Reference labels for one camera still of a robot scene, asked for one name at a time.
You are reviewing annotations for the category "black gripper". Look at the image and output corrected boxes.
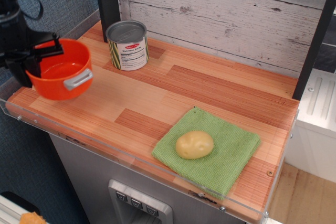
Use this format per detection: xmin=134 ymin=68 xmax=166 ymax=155
xmin=1 ymin=19 xmax=64 ymax=88

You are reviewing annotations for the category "orange toy pot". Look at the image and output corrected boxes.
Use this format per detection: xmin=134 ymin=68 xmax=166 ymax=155
xmin=26 ymin=38 xmax=93 ymax=100

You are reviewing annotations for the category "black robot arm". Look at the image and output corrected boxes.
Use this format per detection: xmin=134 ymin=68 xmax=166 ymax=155
xmin=1 ymin=0 xmax=64 ymax=88

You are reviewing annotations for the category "toy tin can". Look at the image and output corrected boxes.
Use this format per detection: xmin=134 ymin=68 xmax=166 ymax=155
xmin=106 ymin=20 xmax=149 ymax=71

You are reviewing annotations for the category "grey toy fridge cabinet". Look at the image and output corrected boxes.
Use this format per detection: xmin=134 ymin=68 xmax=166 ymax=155
xmin=50 ymin=135 xmax=243 ymax=223

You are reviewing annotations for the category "orange plush object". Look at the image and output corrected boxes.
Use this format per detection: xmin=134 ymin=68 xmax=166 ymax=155
xmin=19 ymin=212 xmax=47 ymax=224

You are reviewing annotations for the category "yellow toy potato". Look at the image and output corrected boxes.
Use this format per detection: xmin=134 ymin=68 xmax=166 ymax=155
xmin=175 ymin=131 xmax=214 ymax=159

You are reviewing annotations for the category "green microfiber cloth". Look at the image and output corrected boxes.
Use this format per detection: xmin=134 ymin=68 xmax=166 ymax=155
xmin=152 ymin=107 xmax=260 ymax=199

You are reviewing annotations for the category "clear acrylic table guard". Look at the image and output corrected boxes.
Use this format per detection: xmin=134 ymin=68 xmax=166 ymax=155
xmin=0 ymin=8 xmax=300 ymax=224

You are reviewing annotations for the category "white toy sink unit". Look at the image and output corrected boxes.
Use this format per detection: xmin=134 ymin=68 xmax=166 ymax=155
xmin=285 ymin=69 xmax=335 ymax=182

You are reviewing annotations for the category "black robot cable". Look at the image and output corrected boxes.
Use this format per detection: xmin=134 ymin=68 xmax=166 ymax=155
xmin=15 ymin=0 xmax=44 ymax=21

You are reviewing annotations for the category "dark right frame post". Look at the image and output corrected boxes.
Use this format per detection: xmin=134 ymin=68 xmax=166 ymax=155
xmin=292 ymin=0 xmax=335 ymax=101

